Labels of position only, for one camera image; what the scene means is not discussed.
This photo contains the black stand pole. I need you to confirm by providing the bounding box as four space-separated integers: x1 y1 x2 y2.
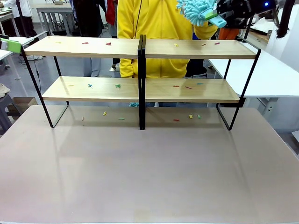
15 0 31 39

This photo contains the person in yellow hoodie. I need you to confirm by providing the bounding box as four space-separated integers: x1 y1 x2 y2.
116 0 218 108

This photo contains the cardboard box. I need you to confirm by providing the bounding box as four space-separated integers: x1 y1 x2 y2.
7 96 38 120

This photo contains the orange clothed person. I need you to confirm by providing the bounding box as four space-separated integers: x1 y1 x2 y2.
217 27 241 41

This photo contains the dark hanging cable bundle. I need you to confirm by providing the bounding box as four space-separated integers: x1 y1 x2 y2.
271 0 295 39

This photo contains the person's left forearm yellow sleeve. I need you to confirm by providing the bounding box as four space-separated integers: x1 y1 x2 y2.
193 22 218 41

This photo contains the grey step stool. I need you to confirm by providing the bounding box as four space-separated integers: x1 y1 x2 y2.
0 94 16 135

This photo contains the person in dark clothes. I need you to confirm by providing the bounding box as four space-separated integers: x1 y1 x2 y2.
72 0 105 77

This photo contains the person in white coat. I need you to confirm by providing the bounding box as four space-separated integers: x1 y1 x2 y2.
1 0 38 38

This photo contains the wooden shelf board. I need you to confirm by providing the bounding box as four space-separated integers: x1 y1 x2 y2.
144 38 257 60
24 35 141 59
144 78 241 104
42 76 140 103

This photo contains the two-tier wooden shelf rack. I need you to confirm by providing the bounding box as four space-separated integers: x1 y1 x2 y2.
137 35 262 131

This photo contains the grey metal table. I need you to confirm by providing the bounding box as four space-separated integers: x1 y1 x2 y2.
36 2 76 36

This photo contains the person in red jacket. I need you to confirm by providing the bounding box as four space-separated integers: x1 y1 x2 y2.
104 0 121 70

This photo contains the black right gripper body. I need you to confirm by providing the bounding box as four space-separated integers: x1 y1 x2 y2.
216 0 255 29

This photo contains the large white table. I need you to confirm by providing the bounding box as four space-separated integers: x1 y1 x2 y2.
207 49 299 112

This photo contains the beige cloth bundle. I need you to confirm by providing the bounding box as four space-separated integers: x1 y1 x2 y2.
0 83 11 99

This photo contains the teal microfiber duster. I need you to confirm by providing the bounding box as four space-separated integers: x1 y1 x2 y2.
176 0 228 29

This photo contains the small white table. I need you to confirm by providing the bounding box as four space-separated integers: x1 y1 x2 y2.
0 36 41 60

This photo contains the thin black hanging cord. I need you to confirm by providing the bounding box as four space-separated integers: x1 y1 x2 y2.
134 0 143 39

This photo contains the table with beige paper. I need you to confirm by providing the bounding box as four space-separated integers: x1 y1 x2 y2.
237 10 280 44

